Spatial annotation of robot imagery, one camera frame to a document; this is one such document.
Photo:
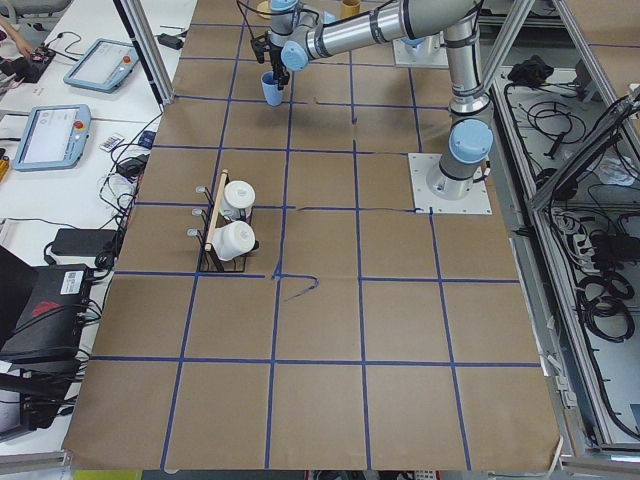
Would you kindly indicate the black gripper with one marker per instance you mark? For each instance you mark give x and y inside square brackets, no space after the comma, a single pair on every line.
[276,54]

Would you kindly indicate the light blue plastic cup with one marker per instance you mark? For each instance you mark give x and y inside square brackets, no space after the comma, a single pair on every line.
[272,95]

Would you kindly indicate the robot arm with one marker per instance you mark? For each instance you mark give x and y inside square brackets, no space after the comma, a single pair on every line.
[421,31]

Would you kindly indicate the bamboo chopstick holder cup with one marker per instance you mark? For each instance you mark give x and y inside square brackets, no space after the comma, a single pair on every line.
[349,8]

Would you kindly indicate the wooden mug tree stand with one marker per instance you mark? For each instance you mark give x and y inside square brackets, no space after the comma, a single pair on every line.
[263,9]

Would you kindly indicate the white mug far rack side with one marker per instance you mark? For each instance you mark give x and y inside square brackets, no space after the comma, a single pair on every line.
[237,200]

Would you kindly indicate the white mug near rack end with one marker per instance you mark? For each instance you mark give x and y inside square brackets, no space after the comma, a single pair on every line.
[233,240]

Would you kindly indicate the teach pendant far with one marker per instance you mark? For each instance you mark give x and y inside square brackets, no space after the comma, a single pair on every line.
[103,67]

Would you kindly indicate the teach pendant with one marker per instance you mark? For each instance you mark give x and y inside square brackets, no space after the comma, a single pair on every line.
[103,67]
[54,138]

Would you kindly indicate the remote control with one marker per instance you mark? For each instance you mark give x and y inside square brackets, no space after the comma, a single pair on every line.
[111,142]

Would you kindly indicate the teach pendant near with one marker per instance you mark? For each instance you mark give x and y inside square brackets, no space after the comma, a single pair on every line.
[54,138]

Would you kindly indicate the black power adapter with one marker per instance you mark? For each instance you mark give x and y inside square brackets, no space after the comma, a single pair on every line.
[82,242]

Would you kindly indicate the black computer box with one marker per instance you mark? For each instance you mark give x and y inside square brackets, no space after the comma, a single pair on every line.
[42,310]

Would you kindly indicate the wooden rack handle rod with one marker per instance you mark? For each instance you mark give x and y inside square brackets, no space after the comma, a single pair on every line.
[218,196]

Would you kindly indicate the aluminium frame post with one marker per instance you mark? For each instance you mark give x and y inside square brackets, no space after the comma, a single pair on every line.
[135,22]

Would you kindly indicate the black wire mug rack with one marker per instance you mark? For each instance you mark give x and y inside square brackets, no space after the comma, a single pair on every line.
[209,261]

